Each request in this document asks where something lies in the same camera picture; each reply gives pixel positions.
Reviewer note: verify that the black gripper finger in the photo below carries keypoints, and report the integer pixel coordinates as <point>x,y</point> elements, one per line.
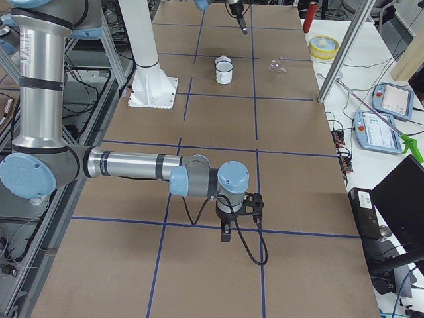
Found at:
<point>242,24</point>

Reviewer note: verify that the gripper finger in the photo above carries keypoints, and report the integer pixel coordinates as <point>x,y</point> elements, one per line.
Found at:
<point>225,232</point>

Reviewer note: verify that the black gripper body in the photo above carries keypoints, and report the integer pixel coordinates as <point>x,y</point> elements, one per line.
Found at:
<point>235,8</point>

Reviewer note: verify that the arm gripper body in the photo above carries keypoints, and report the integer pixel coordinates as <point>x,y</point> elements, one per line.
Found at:
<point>225,218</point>

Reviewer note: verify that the clear plastic funnel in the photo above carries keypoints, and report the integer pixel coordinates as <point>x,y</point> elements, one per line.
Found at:
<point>277,66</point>

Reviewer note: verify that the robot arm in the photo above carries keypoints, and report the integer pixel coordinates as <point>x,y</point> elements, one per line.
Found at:
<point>42,161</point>
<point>202,5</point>

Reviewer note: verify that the white enamel mug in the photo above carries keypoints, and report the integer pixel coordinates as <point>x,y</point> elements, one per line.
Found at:
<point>224,72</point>

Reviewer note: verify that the red cylinder tube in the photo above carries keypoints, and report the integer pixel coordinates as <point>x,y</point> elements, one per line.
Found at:
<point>310,14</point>

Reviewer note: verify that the yellow tape roll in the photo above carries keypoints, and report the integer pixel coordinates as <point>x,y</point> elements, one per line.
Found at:
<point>323,47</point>

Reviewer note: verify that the black desktop box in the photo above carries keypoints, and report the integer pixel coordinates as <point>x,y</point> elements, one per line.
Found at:
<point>365,215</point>

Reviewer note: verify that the near teach pendant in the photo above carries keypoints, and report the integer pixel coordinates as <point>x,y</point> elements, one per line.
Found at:
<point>373,134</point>

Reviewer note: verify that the teach pendant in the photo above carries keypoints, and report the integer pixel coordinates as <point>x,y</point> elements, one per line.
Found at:
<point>394,100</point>
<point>373,134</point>

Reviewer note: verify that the black monitor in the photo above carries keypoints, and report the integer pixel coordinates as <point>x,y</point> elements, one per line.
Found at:
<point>399,200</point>

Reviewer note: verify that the far teach pendant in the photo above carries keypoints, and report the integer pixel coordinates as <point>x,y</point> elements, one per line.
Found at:
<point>394,100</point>

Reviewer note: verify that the reacher grabber tool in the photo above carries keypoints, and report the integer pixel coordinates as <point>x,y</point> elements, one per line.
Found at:
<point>410,143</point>

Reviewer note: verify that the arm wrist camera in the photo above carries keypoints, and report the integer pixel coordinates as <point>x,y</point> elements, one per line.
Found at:
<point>252,205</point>

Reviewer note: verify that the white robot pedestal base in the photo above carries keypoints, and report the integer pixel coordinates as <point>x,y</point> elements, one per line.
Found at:
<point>151,87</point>

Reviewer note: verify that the aluminium frame post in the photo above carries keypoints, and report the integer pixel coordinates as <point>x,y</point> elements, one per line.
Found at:
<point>352,32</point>

